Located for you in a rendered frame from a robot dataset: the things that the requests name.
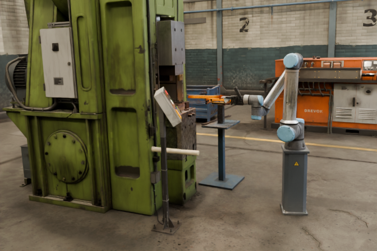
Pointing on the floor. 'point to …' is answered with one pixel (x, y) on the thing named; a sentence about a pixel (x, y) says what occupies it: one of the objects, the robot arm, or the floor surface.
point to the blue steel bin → (198, 103)
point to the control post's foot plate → (166, 227)
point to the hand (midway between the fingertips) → (222, 96)
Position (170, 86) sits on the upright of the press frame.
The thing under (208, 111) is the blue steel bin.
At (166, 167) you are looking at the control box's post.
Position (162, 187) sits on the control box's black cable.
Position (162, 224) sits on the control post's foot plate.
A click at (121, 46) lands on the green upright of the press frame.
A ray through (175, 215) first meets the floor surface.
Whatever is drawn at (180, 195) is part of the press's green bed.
